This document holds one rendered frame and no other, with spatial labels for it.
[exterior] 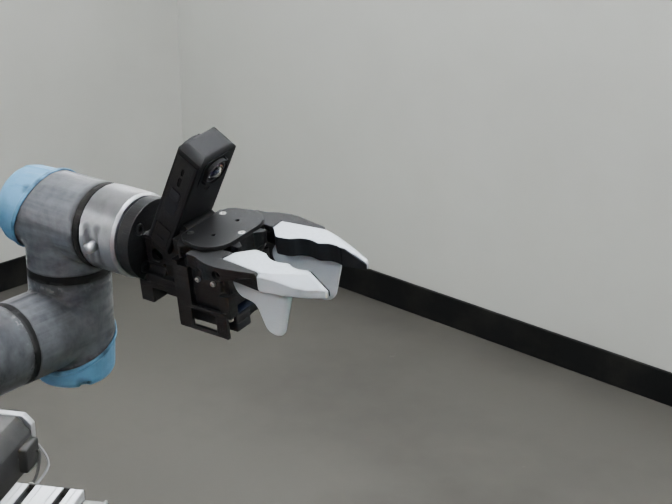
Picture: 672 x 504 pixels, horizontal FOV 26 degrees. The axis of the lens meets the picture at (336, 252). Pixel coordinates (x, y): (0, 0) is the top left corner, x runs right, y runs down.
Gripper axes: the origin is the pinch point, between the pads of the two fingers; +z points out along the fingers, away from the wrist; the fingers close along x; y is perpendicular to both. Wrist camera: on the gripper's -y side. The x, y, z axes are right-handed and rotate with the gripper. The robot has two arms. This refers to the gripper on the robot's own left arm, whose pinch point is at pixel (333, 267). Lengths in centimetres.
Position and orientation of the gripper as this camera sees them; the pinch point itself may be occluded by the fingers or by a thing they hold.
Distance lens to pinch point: 111.3
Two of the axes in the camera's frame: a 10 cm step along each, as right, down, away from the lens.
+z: 8.0, 2.2, -5.6
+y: 0.8, 8.9, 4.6
